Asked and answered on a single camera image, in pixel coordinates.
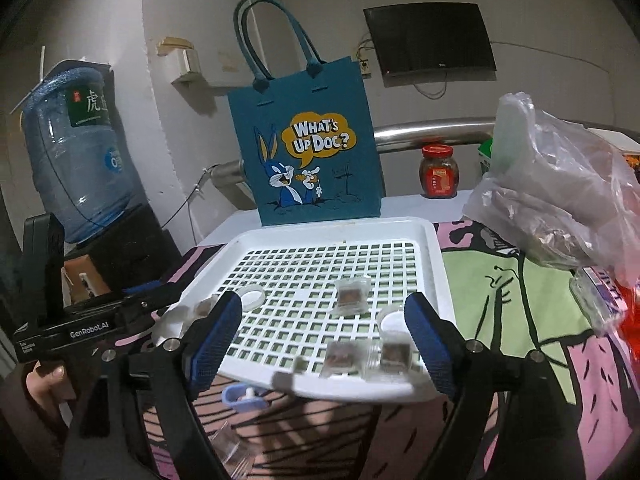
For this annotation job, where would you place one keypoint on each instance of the blue cartoon rabbit tote bag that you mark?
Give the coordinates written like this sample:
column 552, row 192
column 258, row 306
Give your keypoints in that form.
column 310, row 160

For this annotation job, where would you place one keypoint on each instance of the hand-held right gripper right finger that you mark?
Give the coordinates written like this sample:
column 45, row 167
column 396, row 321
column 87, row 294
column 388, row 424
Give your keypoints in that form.
column 430, row 347

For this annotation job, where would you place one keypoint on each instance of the small clear cup white lid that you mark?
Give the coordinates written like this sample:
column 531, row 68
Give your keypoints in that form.
column 260, row 298

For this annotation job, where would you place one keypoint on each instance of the small blue and white toy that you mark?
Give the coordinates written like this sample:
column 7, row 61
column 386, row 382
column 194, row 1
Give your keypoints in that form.
column 239, row 398

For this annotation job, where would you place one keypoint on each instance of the green and white carton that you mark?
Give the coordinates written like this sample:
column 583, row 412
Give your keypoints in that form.
column 487, row 160

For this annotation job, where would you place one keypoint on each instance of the clear packaged box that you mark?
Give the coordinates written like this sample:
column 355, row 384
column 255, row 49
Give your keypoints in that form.
column 595, row 301

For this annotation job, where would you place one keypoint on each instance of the blue water dispenser bottle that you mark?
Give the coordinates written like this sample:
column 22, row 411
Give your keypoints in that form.
column 80, row 160

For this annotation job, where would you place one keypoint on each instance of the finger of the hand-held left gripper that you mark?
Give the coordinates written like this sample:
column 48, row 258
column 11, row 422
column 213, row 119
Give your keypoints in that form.
column 145, row 288

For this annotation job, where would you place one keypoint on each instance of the clear plastic bag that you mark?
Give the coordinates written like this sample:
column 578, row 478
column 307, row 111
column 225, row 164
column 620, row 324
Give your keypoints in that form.
column 550, row 185

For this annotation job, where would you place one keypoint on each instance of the white slotted plastic tray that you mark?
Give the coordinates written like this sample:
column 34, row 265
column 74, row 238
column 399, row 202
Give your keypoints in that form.
column 300, row 270

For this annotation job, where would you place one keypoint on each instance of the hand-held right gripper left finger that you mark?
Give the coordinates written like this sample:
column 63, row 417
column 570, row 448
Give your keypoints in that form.
column 215, row 346

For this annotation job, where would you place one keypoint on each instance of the person's left hand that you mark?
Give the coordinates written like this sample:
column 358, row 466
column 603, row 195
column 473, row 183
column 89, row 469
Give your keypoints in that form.
column 47, row 382

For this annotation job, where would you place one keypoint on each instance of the black water dispenser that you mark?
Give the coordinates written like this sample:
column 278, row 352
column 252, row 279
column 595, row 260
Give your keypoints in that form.
column 140, row 250

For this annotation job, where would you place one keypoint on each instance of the wall power outlet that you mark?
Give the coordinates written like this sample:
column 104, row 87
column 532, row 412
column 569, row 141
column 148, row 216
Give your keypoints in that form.
column 364, row 66

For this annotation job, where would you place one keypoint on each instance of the steel bed rail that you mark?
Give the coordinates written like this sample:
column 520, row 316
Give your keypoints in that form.
column 425, row 132

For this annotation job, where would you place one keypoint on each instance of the red plastic bag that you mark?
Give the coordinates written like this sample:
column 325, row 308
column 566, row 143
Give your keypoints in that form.
column 631, row 320

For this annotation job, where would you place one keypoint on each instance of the black wall television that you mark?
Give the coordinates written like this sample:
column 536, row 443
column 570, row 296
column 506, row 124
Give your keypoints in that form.
column 430, row 40

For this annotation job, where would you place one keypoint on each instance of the red lid glass jar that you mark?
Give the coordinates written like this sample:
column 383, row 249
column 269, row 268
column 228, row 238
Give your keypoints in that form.
column 439, row 172

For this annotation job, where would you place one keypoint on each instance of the beige wall switch box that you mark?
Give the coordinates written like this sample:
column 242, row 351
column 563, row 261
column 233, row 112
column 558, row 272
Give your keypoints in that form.
column 182, row 62

